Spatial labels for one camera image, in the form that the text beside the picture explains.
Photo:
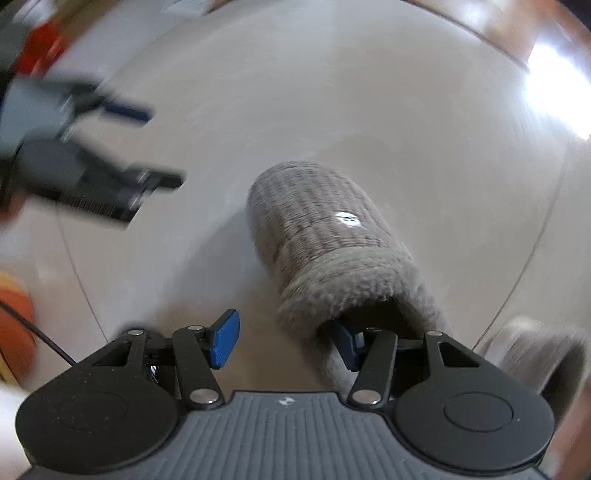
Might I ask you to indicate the red object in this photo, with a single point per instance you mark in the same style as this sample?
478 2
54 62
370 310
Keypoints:
41 41

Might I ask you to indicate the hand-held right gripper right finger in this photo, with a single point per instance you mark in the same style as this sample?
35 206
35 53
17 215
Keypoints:
348 346

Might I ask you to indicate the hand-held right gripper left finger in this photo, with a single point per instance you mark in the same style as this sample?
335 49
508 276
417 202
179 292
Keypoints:
225 339

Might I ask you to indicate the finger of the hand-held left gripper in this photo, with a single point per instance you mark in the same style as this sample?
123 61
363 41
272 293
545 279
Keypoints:
152 179
124 110

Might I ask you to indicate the orange basketball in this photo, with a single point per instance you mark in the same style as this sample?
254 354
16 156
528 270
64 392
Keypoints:
14 327

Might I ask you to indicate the grey knitted fuzzy slipper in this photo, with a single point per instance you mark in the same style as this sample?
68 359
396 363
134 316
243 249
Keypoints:
323 221
531 350

